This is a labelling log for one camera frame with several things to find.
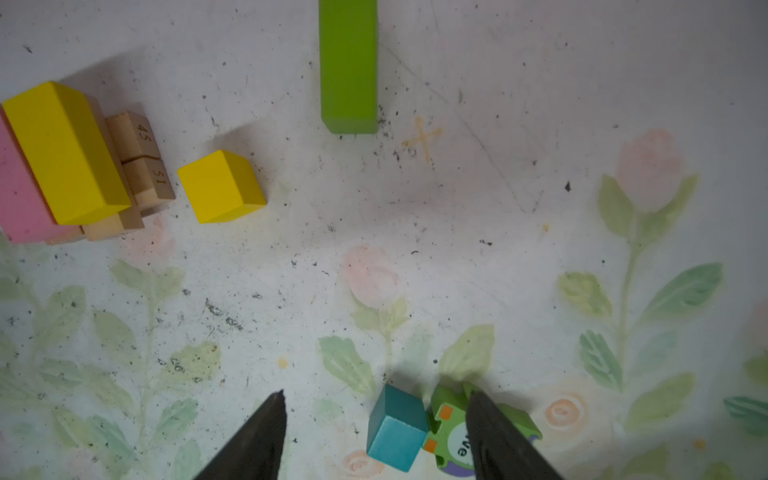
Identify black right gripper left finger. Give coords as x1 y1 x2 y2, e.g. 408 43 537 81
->
195 391 287 480

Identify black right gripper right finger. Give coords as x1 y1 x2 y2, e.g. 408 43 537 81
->
466 391 563 480

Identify teal cube block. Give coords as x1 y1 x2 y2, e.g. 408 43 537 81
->
366 384 428 473

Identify natural wood block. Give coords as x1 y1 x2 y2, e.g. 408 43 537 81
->
106 111 161 163
82 95 144 241
123 157 176 212

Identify pink rectangular block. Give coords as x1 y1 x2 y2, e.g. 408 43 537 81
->
1 110 82 244

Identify yellow rectangular block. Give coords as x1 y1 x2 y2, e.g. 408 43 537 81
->
2 81 132 225

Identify green cube block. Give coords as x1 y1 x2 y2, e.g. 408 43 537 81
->
318 0 378 135

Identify yellow cube block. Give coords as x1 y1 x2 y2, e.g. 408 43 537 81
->
177 150 267 224

